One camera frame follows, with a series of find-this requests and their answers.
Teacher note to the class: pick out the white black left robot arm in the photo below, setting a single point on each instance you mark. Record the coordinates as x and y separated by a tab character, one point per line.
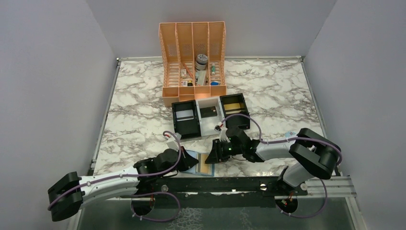
72	193

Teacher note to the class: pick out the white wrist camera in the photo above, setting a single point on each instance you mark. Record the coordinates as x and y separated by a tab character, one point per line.
221	129
172	143

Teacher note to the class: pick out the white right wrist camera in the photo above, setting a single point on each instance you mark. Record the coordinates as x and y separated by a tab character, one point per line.
221	129

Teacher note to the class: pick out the orange plastic file organizer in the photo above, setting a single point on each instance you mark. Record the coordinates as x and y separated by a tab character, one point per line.
180	44

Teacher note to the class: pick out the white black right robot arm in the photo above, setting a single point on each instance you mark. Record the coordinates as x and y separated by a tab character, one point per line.
315	155

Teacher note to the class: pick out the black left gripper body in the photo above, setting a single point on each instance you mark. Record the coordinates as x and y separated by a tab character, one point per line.
184	164

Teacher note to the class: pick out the grey round jar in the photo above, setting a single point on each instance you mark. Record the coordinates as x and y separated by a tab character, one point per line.
201	62

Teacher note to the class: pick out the gold credit card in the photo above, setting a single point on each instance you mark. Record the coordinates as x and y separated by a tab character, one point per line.
234	108

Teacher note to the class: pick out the black credit card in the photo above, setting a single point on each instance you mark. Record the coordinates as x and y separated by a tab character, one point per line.
208	112

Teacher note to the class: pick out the clear blue plastic package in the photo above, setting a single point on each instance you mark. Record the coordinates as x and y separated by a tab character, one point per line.
290	134

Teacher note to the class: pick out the black card bin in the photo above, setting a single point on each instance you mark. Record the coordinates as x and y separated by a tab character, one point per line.
190	128
236	121

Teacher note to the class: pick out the green white small tube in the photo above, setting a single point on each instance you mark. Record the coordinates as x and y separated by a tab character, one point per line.
213	69

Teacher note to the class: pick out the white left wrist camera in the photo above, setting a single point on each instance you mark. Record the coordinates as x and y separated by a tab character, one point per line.
172	143

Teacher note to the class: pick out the black metal base rail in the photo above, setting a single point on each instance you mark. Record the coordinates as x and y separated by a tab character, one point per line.
219	192

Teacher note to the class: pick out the black left card bin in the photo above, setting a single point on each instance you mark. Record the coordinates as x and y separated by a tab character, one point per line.
190	128

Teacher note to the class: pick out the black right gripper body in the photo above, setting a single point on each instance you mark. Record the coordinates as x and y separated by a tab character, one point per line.
224	150

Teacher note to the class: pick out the black right card bin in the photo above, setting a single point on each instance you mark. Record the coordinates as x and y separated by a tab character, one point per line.
236	121

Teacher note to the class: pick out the blue leather card holder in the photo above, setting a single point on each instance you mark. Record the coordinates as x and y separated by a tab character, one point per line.
192	169

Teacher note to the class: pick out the silver credit card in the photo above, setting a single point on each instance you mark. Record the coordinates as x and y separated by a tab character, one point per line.
184	115

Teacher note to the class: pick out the white middle card bin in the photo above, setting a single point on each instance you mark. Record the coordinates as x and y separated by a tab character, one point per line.
207	124

